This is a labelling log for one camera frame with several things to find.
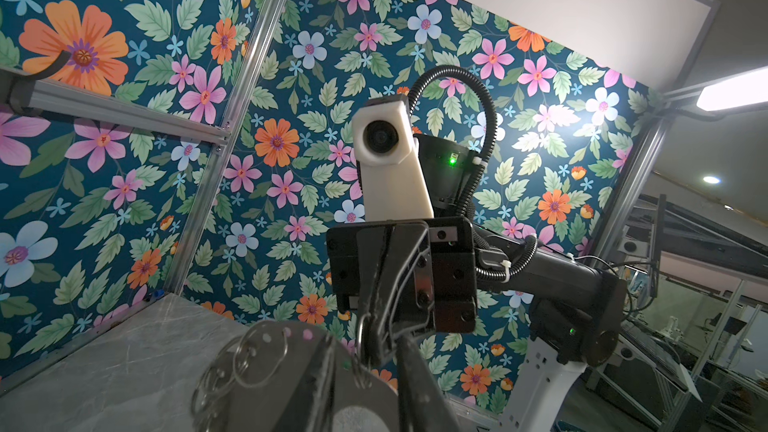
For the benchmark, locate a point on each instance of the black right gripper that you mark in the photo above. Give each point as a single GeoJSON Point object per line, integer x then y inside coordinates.
{"type": "Point", "coordinates": [402, 276]}

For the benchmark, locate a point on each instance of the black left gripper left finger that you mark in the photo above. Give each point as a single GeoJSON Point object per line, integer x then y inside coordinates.
{"type": "Point", "coordinates": [311, 407]}

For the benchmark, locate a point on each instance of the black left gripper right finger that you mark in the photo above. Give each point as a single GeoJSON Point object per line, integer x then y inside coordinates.
{"type": "Point", "coordinates": [421, 404]}

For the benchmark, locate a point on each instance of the metal keyring holder red handle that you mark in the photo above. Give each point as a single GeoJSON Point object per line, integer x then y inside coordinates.
{"type": "Point", "coordinates": [249, 384]}

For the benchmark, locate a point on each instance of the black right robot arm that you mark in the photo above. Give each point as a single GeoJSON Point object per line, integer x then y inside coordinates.
{"type": "Point", "coordinates": [576, 309]}

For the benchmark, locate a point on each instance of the ceiling light panel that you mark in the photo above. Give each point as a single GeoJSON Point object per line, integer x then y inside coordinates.
{"type": "Point", "coordinates": [742, 90]}

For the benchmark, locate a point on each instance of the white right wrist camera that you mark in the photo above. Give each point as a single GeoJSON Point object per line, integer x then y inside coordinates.
{"type": "Point", "coordinates": [389, 170]}

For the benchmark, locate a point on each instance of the black hook rail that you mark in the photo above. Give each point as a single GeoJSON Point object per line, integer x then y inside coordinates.
{"type": "Point", "coordinates": [17, 87]}

